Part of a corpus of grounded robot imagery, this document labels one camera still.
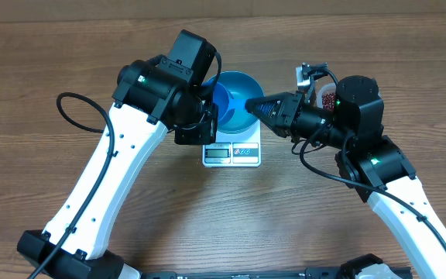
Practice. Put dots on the teal blue bowl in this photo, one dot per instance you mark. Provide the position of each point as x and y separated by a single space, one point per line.
230 94

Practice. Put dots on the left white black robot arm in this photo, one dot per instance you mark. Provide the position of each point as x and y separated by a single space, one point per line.
164 94

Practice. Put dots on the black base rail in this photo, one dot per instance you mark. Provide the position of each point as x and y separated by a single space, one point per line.
365 266

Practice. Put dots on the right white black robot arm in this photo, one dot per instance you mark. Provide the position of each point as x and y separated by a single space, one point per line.
347 144

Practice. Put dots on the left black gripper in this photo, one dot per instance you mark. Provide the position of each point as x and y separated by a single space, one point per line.
207 136

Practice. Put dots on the blue plastic measuring scoop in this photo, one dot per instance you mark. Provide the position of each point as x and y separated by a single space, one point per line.
227 105

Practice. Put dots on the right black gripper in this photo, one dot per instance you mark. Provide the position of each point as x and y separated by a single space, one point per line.
290 105

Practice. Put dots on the red beans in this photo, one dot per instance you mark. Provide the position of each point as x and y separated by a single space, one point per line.
328 100

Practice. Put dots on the white digital kitchen scale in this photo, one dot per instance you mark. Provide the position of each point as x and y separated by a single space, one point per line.
241 149

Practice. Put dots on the clear plastic container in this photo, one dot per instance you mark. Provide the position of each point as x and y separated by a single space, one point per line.
354 95

